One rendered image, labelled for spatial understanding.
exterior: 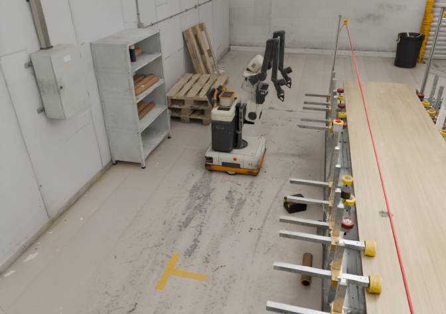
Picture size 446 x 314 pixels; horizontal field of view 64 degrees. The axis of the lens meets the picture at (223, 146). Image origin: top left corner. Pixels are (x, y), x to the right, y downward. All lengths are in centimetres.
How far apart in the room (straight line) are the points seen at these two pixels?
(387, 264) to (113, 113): 337
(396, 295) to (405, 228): 55
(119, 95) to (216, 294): 245
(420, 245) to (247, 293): 137
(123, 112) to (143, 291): 213
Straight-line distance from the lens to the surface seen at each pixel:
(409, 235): 243
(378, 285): 198
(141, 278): 327
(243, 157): 422
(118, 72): 423
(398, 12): 1008
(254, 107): 412
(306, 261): 325
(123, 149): 465
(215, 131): 417
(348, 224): 237
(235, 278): 318
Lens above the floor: 238
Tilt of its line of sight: 28 degrees down
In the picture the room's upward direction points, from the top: 1 degrees counter-clockwise
